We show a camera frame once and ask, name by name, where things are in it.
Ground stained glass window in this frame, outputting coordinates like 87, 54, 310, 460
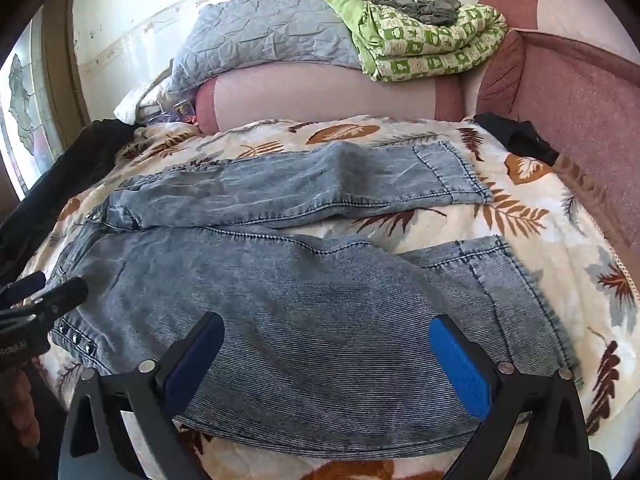
1, 24, 58, 200

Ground pink sofa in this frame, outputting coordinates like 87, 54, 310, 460
195, 0, 639, 264

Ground leaf pattern fleece blanket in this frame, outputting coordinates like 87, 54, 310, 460
26, 116, 639, 478

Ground grey quilted blanket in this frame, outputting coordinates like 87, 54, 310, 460
167, 0, 360, 94

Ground green patterned folded blanket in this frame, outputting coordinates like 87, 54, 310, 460
324, 0, 508, 82

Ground white cloth by armrest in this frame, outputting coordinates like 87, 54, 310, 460
114, 86, 162, 125

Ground black cloth right side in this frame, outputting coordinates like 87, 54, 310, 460
473, 113, 559, 167

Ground colourful small package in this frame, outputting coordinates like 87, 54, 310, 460
171, 100, 196, 124

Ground black garment on armrest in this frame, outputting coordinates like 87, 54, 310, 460
1, 119, 136, 285

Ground grey denim jeans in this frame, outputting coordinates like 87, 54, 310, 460
52, 142, 578, 460

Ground dark grey folded cloth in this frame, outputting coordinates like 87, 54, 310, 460
371, 0, 462, 26

